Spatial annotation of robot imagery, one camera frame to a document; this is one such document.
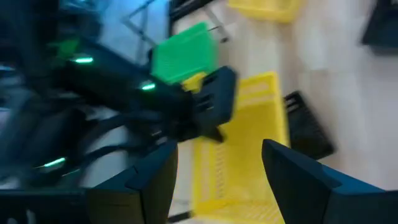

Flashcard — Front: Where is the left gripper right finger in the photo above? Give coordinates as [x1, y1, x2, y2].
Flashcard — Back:
[262, 138, 398, 224]

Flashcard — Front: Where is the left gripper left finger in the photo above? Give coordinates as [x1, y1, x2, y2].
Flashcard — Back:
[0, 141, 179, 224]

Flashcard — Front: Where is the green plastic basket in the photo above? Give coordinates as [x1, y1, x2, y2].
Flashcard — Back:
[150, 21, 220, 85]

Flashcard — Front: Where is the black metal table frame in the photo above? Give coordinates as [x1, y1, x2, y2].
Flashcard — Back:
[169, 0, 219, 19]

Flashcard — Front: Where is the yellow plastic basket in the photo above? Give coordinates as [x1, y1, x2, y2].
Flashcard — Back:
[228, 0, 301, 23]
[182, 70, 290, 224]

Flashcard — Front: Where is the black plastic basket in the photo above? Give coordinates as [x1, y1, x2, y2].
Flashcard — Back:
[361, 0, 398, 55]
[283, 90, 336, 160]

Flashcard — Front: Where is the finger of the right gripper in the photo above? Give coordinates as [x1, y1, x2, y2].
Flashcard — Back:
[201, 125, 226, 144]

